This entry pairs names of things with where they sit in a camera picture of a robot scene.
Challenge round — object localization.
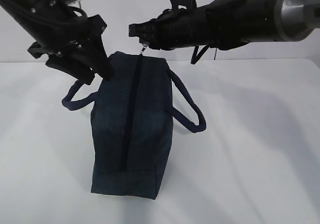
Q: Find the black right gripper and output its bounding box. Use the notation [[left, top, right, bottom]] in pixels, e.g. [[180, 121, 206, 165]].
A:
[[128, 16, 165, 50]]

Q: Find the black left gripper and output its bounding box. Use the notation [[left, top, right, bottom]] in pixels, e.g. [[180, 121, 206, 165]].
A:
[[27, 15, 113, 85]]

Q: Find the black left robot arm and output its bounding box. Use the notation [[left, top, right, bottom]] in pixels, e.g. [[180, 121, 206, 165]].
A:
[[0, 0, 114, 85]]

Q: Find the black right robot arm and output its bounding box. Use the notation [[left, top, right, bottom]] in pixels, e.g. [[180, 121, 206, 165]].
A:
[[128, 0, 320, 51]]

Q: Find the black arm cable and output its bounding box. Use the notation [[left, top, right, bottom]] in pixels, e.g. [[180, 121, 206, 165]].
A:
[[190, 45, 210, 65]]

